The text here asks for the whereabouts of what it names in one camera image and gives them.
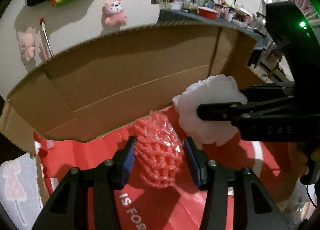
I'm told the white mesh bath pouf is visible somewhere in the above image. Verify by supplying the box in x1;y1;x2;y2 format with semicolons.
172;75;247;146

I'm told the pink foam net ball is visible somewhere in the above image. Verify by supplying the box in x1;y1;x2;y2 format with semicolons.
127;111;184;189

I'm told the pink curtain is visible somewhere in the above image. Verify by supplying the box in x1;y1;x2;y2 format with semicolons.
289;0;319;20

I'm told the white fuzzy tablecloth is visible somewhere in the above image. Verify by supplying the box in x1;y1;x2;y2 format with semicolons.
0;154;43;229

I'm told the red bowl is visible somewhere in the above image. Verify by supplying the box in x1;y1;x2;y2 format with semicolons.
197;7;218;19

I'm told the red cardboard box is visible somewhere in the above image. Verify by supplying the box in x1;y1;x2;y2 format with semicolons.
0;20;304;230

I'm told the dark green covered table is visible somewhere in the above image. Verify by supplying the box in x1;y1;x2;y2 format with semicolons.
157;9;268;50

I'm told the pink plush toy right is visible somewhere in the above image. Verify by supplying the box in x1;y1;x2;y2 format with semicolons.
103;0;127;27

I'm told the pink plush toy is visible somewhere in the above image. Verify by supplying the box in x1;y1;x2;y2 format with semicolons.
19;27;35;62
103;0;127;27

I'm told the pink plush toy left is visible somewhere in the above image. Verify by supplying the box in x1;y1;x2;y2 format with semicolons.
19;27;35;62

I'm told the red-tipped broom handle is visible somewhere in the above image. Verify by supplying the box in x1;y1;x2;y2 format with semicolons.
39;18;54;57

